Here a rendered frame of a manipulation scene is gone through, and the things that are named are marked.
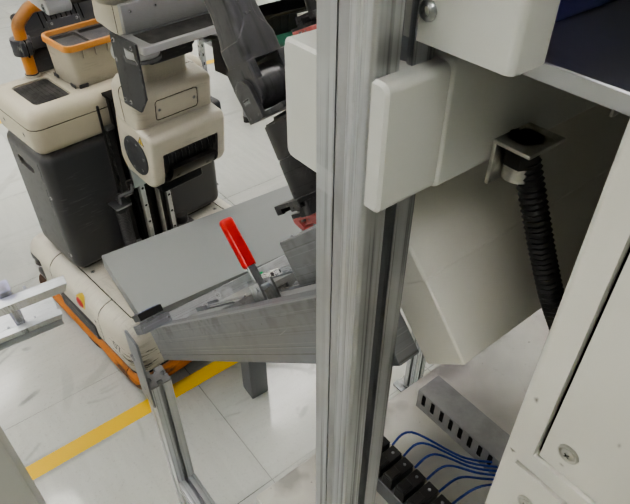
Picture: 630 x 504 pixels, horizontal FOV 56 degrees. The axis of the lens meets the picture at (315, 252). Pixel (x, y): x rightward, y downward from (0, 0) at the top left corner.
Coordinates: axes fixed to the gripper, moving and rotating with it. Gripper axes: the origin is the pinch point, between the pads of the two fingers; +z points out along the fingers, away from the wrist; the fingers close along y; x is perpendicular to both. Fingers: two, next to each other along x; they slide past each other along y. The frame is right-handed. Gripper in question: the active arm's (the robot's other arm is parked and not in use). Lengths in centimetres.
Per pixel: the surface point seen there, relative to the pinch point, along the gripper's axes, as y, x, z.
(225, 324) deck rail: -21.2, -6.0, 0.5
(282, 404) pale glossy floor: 17, 91, 50
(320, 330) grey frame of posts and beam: -25.3, -36.2, -2.4
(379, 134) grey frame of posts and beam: -25, -49, -13
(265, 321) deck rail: -21.2, -17.7, -0.4
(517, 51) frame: -23, -55, -14
